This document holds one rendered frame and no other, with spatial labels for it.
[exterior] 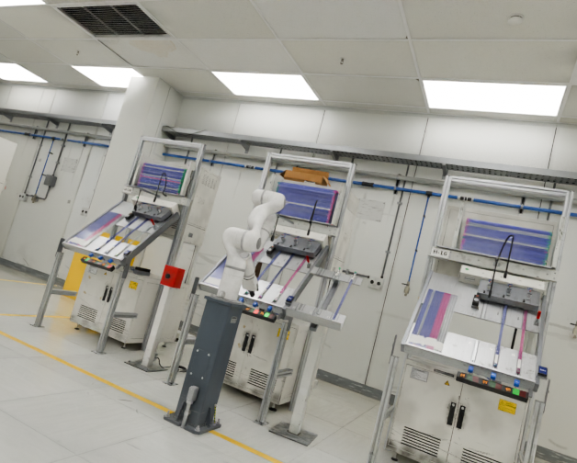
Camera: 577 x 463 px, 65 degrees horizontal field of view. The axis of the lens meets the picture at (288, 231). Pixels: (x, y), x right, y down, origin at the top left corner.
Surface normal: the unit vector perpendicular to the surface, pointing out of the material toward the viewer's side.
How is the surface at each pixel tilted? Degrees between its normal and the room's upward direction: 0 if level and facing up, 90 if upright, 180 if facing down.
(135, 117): 90
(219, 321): 90
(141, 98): 90
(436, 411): 90
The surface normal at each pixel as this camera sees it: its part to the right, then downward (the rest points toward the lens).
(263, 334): -0.40, -0.20
